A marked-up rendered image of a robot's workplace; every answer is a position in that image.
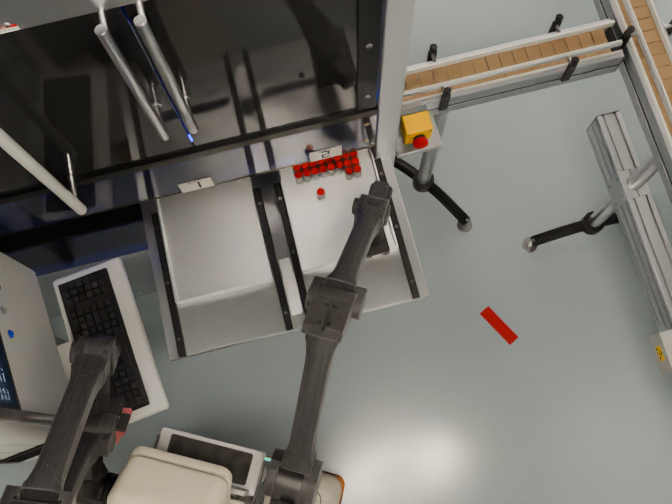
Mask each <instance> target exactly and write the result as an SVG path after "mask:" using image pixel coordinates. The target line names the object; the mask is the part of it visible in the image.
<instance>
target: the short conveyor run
mask: <svg viewBox="0 0 672 504"><path fill-rule="evenodd" d="M563 18H564V17H563V15H562V14H557V15H556V17H555V21H553V22H552V25H551V27H550V29H549V31H548V33H546V34H542V35H538V36H534V37H530V38H525V39H521V40H517V41H513V42H509V43H504V44H500V45H496V46H492V47H488V48H483V49H479V50H475V51H471V52H466V53H462V54H458V55H454V56H450V57H445V58H441V59H437V60H436V55H437V45H436V44H431V45H430V48H429V49H430V50H429V51H428V55H427V61H426V62H424V63H420V64H416V65H412V66H408V67H407V72H406V79H405V87H404V94H403V102H402V109H405V108H409V107H413V106H418V105H422V104H426V105H427V109H428V110H427V111H432V113H433V115H437V114H441V113H445V112H449V111H453V110H458V109H462V108H466V107H470V106H474V105H478V104H482V103H487V102H491V101H495V100H499V99H503V98H507V97H512V96H516V95H520V94H524V93H528V92H532V91H536V90H541V89H545V88H549V87H553V86H557V85H561V84H566V83H570V82H574V81H578V80H582V79H586V78H590V77H595V76H599V75H603V74H607V73H611V72H615V71H616V70H617V68H618V67H619V65H620V64H621V62H622V61H623V59H624V58H625V57H624V53H623V50H621V47H620V46H621V45H622V43H623V42H622V39H621V40H618V39H617V37H616V34H615V32H614V29H613V25H614V23H615V21H614V20H610V18H609V19H605V20H601V21H597V22H593V23H588V24H584V25H580V26H576V27H572V28H567V29H563V30H560V25H561V23H562V20H563ZM460 72H461V73H460Z"/></svg>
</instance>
